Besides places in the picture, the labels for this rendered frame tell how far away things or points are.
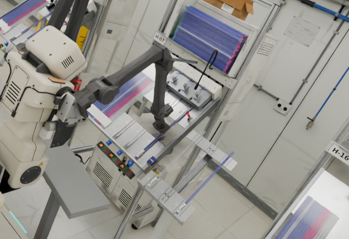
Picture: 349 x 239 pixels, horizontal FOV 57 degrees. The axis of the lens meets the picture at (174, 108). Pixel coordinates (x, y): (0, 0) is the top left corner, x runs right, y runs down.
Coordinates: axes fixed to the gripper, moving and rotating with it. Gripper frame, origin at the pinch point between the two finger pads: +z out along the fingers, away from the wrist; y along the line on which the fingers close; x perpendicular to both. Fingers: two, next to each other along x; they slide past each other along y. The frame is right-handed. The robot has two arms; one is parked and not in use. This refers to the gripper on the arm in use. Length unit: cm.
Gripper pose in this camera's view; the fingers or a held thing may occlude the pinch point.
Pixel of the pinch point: (163, 132)
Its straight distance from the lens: 207.4
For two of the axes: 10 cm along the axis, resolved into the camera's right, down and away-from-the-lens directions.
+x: -7.0, 6.3, -3.3
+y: -7.0, -5.4, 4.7
